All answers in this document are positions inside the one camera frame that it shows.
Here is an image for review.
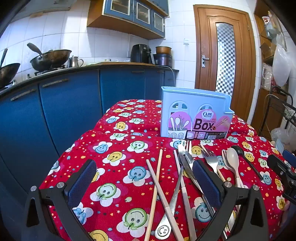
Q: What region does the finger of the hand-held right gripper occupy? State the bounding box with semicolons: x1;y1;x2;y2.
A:
268;154;296;180
282;149;296;168

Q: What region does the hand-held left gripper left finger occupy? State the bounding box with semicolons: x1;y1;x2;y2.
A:
23;159;97;241

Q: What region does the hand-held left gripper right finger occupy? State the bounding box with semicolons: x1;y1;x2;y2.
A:
192;159;270;241

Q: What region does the steel table knife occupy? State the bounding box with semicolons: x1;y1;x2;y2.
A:
178;144;215;217

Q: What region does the beige two-tone chopstick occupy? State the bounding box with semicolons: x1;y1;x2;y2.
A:
146;159;185;241
174;150;197;241

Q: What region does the white plastic fork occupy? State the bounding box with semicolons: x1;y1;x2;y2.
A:
221;149;244;189

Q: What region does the white plastic spoon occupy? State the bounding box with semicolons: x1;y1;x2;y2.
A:
226;147;245;189

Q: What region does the black plastic spoon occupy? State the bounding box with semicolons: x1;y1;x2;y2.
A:
231;145;264;181

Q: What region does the wooden chopstick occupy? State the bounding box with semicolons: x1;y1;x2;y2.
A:
147;149;163;241

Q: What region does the steel fork smiley handle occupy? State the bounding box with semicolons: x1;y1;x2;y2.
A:
154;142;192;240

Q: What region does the light blue utensil box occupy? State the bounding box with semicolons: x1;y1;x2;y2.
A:
160;86;235;140

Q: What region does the clear crumpled plastic bag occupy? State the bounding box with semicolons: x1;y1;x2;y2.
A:
270;127;289;151

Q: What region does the red smiley printed tablecloth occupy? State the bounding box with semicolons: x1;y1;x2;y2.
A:
38;99;290;241

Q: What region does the black metal rack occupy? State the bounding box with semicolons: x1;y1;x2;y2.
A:
258;86;296;142

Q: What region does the pink white plastic bag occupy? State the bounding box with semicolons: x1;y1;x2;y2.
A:
261;64;277;91

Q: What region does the white hanging plastic bag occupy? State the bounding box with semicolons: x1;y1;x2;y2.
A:
272;44;291;87

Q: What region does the gas stove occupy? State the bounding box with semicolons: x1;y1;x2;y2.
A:
35;65;67;76

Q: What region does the dark kitchen countertop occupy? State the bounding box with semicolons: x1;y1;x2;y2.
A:
0;62;179;93

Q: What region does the steel kettle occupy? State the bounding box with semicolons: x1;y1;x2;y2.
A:
68;56;84;68

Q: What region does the dark rice cooker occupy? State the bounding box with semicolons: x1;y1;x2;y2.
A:
153;54;173;66

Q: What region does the large dark wok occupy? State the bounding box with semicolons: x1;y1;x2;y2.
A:
26;42;72;72

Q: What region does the wooden shelf unit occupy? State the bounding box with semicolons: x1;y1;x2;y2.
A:
253;0;289;65

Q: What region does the small dark wok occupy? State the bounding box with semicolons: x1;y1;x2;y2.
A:
0;48;21;88

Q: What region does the brown pot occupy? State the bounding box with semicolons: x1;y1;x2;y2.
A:
155;46;172;55

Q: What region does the black air fryer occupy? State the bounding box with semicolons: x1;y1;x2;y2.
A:
130;44;152;63

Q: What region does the wooden door glass panel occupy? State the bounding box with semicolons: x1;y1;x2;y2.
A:
193;4;257;127

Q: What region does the blue wooden wall cabinet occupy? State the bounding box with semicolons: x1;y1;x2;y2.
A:
87;0;169;40

